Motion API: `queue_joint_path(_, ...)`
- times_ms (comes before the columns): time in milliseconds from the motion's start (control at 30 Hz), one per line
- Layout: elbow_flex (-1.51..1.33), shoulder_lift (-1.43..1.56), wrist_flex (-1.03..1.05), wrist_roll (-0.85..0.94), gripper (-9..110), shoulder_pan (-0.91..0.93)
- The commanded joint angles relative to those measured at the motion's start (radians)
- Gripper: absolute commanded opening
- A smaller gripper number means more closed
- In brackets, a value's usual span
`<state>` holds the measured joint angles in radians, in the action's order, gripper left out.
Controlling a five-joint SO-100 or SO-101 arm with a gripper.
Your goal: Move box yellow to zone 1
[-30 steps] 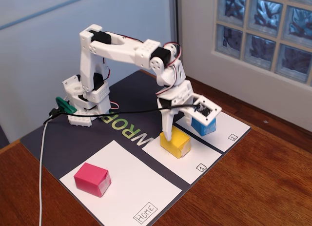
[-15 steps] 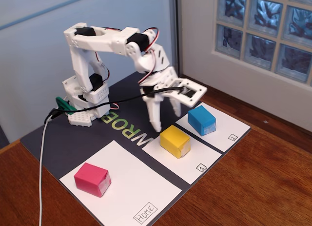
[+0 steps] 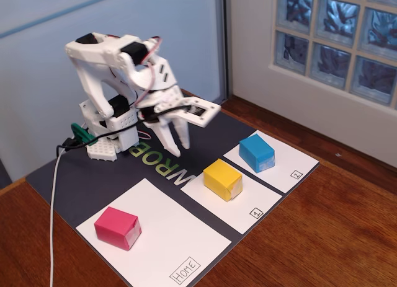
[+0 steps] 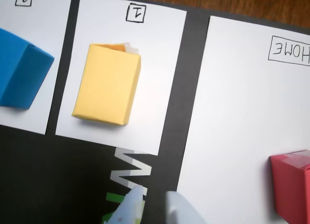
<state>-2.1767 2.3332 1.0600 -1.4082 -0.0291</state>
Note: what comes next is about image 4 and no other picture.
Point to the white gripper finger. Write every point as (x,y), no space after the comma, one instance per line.
(129,209)
(179,209)

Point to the yellow paper box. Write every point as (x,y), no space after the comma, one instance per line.
(106,83)

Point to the pink paper box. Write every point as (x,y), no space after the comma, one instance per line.
(290,185)

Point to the blue paper box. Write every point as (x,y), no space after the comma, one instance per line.
(19,71)

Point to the dark grey mat board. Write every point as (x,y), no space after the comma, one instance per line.
(48,175)

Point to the white paper sheet marked home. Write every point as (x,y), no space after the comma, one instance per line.
(242,112)

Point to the white paper sheet marked 1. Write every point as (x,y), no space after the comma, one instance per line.
(159,88)

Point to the white paper sheet marked 2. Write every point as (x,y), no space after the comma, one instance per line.
(48,23)

